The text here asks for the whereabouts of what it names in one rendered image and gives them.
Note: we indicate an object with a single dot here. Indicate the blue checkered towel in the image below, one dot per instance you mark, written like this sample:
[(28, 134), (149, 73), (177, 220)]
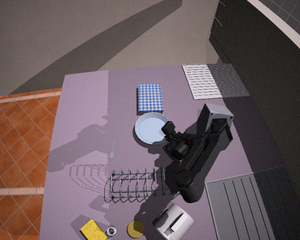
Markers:
[(149, 98)]

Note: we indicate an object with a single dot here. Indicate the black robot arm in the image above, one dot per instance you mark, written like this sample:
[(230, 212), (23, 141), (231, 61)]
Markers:
[(199, 151)]

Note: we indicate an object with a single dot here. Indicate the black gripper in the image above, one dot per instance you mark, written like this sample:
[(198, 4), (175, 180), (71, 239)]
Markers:
[(168, 130)]

